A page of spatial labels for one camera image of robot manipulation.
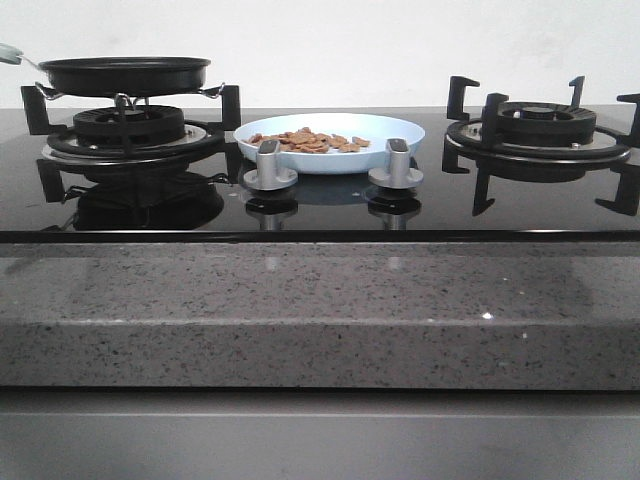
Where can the right silver stove knob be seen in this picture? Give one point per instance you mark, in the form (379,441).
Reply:
(397,174)

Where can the black pan support grate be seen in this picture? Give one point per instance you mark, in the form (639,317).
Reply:
(609,149)
(63,153)

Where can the black gas burner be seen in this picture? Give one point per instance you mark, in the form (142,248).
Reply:
(147,125)
(541,124)

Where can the black glass cooktop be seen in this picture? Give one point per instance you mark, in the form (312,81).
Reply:
(462,199)

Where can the light blue plate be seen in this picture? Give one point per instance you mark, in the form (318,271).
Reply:
(377,129)

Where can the black frying pan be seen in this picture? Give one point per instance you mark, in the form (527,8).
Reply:
(134,76)

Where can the left silver stove knob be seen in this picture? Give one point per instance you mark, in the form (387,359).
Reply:
(269,175)

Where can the right black gas burner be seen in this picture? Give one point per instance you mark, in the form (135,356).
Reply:
(541,124)

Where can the silver stove knob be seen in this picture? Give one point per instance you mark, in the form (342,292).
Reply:
(397,174)
(269,175)

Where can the left black pan support grate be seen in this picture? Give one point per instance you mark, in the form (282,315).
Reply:
(63,153)

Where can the right black pan support grate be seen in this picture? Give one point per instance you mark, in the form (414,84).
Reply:
(609,149)

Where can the grey cabinet front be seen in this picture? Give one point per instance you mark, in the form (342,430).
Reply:
(247,434)

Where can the left black gas burner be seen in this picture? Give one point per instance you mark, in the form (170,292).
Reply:
(147,125)

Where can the small wire pan support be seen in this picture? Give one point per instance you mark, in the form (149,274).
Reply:
(51,94)

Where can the brown meat pieces pile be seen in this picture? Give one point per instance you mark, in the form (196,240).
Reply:
(305,140)

